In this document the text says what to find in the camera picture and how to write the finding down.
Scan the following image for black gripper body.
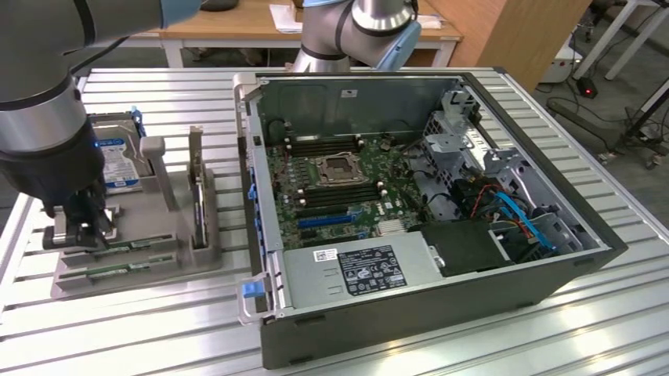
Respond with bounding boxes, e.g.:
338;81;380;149
0;135;108;219

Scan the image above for green RAM stick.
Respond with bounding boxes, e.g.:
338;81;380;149
103;234;176;258
85;256;176;281

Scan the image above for RAM slot white latches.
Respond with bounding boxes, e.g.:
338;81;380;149
290;134;359;143
302;184;382;198
306;193;386;208
291;142;362;152

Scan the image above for grey parts rack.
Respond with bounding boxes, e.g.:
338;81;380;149
49;125;226;302

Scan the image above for hard disk with blue caddy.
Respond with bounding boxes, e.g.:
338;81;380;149
85;105;152;193

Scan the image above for graphics card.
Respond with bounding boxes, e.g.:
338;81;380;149
185;125;211;251

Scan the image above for long black expansion slot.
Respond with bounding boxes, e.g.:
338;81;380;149
302;230;367;246
295;203;350;220

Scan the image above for blue expansion slot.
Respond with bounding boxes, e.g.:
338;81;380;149
296;213;355;231

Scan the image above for grey power supply unit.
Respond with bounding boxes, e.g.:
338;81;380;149
270;230;446;311

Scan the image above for metal CPU socket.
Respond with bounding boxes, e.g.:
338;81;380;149
307;150;371;188

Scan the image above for silver finned heat sink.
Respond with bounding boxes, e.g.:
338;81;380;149
378;220;412;237

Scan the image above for white paper stack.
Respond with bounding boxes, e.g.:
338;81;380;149
268;3;306;34

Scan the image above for green motherboard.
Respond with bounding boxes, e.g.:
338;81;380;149
266;135;435;251

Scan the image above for black open PC case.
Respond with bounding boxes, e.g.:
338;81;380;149
232;66;629;371

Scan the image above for grey metal drive cage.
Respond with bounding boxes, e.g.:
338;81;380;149
419;89;498;186

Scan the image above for black plastic shroud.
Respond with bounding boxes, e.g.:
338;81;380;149
420;219;517;278

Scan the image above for grey metal disk bay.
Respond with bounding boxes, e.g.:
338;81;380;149
483;148;613;264

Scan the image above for wooden cabinet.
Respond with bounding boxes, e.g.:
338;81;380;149
426;0;594;94

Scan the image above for white floor device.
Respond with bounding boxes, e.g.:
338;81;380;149
537;33;585;85

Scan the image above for black power adaptor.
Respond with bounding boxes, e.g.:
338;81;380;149
574;77;599;99

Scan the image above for black wheeled stand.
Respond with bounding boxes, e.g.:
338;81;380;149
599;78;669;169

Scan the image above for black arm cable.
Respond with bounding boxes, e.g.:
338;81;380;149
69;34;132;79

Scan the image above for blue flat wire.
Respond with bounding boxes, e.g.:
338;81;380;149
493;190;559;252

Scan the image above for white table frame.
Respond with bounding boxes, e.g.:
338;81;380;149
571;0;669;81

